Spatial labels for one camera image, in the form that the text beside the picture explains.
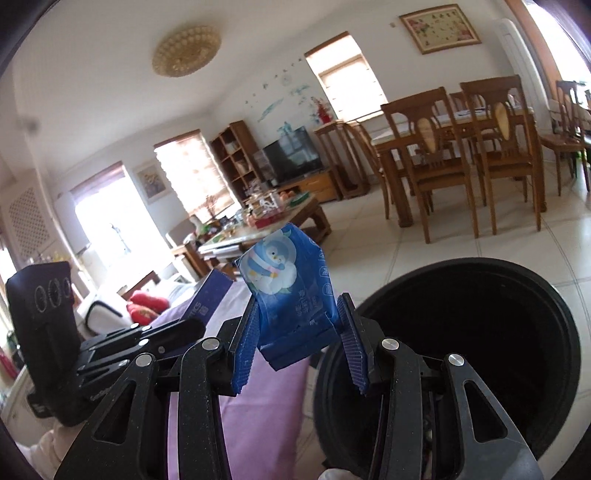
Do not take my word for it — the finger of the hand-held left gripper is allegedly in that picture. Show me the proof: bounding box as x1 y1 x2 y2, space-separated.
76 340 195 384
81 318 206 356

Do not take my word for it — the framed floral wall picture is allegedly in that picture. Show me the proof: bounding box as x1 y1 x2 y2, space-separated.
399 4 482 55

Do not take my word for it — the purple cloth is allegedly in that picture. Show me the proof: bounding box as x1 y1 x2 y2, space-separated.
152 277 319 480

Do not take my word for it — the white standing air conditioner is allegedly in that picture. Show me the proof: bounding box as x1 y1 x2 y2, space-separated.
496 18 546 109

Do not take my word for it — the wooden television cabinet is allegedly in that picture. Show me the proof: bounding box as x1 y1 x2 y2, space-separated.
277 168 345 204

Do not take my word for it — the small framed flower picture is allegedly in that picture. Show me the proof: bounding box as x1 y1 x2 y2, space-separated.
134 162 168 205

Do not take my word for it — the black television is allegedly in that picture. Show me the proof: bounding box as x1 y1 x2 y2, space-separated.
263 126 324 183

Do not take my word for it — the black trash bin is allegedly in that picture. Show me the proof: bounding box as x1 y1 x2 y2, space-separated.
314 257 581 480

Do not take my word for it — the wooden dining table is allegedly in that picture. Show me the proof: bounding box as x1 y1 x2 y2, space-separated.
369 107 548 227

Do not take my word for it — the blue penguin snack packet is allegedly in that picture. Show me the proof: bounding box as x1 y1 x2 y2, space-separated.
235 222 340 371

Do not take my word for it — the round golden ceiling lamp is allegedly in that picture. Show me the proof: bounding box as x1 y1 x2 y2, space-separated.
152 25 221 78

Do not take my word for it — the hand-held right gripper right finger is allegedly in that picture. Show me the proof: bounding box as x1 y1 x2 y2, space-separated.
337 293 546 480

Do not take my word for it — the pile of small household items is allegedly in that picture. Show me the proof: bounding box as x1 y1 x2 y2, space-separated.
185 189 310 245

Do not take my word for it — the person's left forearm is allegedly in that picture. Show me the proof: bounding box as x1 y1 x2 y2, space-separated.
18 418 88 480

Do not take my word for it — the white lattice cabinet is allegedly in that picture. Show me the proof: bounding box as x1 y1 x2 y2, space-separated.
0 185 52 265

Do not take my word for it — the white chair with black trim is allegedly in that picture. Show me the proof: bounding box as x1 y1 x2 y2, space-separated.
85 300 134 334

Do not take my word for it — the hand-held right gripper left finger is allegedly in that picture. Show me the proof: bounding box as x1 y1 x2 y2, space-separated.
54 295 262 480

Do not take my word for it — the wooden bookshelf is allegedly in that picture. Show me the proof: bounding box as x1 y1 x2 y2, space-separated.
210 121 264 204

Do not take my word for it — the red cushion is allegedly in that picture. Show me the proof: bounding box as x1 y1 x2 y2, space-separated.
127 290 171 324

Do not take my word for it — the tall wooden side stand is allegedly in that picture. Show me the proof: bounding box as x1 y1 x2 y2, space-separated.
314 121 370 199

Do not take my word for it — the wooden coffee table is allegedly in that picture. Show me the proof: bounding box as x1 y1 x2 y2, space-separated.
171 194 332 278

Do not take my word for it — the purple box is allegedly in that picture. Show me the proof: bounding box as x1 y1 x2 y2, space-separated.
187 268 235 324

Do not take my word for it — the blue wall decal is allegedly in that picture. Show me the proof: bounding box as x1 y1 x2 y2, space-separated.
256 65 315 136

